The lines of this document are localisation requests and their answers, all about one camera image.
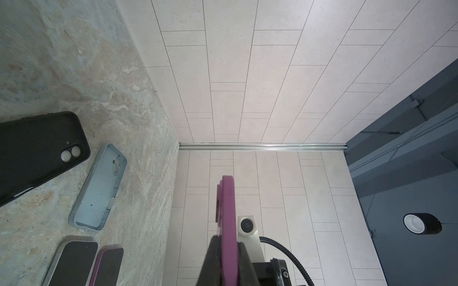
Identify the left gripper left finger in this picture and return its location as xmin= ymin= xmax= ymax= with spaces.
xmin=196 ymin=235 xmax=224 ymax=286

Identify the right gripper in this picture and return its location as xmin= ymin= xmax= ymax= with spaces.
xmin=252 ymin=259 xmax=292 ymax=286

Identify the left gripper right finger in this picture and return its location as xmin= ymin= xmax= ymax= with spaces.
xmin=237 ymin=243 xmax=260 ymax=286

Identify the purple-edged black phone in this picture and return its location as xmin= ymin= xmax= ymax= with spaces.
xmin=215 ymin=175 xmax=239 ymax=286

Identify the right black phone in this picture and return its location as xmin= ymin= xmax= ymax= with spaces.
xmin=89 ymin=244 xmax=124 ymax=286

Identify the light blue phone case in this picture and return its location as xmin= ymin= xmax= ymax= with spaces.
xmin=68 ymin=144 xmax=128 ymax=231

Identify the middle black phone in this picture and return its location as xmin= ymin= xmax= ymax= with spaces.
xmin=43 ymin=235 xmax=99 ymax=286

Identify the black phone case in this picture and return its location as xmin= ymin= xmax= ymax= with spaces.
xmin=1 ymin=112 xmax=91 ymax=206

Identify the round ceiling spotlight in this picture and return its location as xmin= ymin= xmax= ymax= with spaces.
xmin=403 ymin=213 xmax=442 ymax=235

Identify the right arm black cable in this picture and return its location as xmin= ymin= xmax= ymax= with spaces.
xmin=259 ymin=236 xmax=316 ymax=286

